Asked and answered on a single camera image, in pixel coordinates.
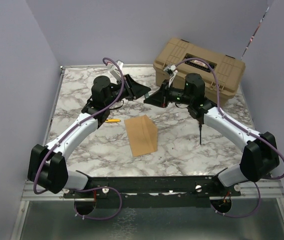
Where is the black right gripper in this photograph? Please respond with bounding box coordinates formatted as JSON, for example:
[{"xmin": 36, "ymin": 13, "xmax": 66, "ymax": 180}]
[{"xmin": 144, "ymin": 80, "xmax": 193, "ymax": 109}]

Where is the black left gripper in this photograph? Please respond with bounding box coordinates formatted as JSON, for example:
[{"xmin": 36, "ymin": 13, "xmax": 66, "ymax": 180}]
[{"xmin": 105, "ymin": 73, "xmax": 150, "ymax": 107}]

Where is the brown paper envelope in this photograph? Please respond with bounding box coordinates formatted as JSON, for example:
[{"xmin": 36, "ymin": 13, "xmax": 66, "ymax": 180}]
[{"xmin": 124, "ymin": 115, "xmax": 158, "ymax": 157}]

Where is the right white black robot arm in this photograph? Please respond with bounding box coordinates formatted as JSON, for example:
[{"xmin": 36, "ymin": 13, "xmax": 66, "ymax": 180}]
[{"xmin": 144, "ymin": 73, "xmax": 280, "ymax": 196}]

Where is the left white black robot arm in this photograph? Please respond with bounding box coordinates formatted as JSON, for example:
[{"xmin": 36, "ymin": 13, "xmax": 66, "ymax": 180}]
[{"xmin": 27, "ymin": 74, "xmax": 151, "ymax": 198}]

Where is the yellow utility knife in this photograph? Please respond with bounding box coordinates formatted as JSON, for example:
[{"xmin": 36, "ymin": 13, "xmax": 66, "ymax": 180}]
[{"xmin": 105, "ymin": 119, "xmax": 121, "ymax": 123}]

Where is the tan plastic tool case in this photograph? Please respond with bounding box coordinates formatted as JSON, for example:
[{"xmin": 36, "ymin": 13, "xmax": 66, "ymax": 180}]
[{"xmin": 153, "ymin": 38, "xmax": 246, "ymax": 107}]

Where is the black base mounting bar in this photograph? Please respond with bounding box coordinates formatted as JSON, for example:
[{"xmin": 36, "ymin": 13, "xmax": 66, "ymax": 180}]
[{"xmin": 63, "ymin": 175, "xmax": 241, "ymax": 209}]

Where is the metal sheet front shelf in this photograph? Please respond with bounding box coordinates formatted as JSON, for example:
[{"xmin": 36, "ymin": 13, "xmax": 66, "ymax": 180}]
[{"xmin": 21, "ymin": 199, "xmax": 284, "ymax": 240}]

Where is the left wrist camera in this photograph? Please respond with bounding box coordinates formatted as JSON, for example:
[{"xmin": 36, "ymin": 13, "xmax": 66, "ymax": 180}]
[{"xmin": 106, "ymin": 60, "xmax": 124, "ymax": 81}]

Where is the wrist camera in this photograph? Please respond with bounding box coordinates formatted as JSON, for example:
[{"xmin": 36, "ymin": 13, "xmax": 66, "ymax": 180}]
[
  {"xmin": 163, "ymin": 64, "xmax": 178, "ymax": 86},
  {"xmin": 106, "ymin": 60, "xmax": 124, "ymax": 81}
]

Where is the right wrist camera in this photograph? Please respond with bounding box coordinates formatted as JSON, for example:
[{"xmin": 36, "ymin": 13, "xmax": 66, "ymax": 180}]
[{"xmin": 163, "ymin": 64, "xmax": 178, "ymax": 86}]

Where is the orange handled screwdriver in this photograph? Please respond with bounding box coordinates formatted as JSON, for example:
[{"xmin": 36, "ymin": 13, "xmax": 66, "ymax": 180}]
[{"xmin": 199, "ymin": 121, "xmax": 203, "ymax": 146}]

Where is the aluminium table frame rail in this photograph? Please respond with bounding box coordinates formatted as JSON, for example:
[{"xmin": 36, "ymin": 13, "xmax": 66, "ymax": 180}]
[{"xmin": 9, "ymin": 65, "xmax": 284, "ymax": 240}]

